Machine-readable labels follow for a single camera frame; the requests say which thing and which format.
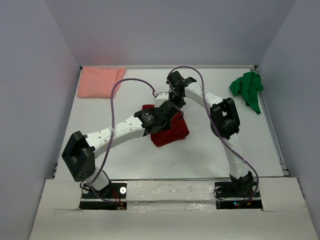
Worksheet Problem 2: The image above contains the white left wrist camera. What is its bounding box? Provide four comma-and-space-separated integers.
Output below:
154, 92, 170, 108

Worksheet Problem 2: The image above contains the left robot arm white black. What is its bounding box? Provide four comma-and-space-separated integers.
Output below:
61, 100, 181, 198

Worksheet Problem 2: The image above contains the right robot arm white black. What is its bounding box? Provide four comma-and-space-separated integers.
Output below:
166, 69, 257, 200

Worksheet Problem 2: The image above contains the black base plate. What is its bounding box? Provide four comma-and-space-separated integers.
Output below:
213, 181, 263, 210
79, 181, 128, 211

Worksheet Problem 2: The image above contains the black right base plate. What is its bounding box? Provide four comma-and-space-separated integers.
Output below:
213, 181, 263, 210

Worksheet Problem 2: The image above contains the folded pink t-shirt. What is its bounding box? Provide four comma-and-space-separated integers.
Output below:
77, 66, 126, 99

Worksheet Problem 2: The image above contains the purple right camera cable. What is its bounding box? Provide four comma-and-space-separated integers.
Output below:
166, 65, 260, 207

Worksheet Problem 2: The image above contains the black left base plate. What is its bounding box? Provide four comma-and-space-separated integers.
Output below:
79, 181, 128, 211

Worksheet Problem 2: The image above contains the green t-shirt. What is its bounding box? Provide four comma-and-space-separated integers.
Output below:
229, 71, 264, 115

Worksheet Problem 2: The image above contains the red t-shirt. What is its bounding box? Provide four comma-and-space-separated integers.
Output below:
142, 104, 190, 147

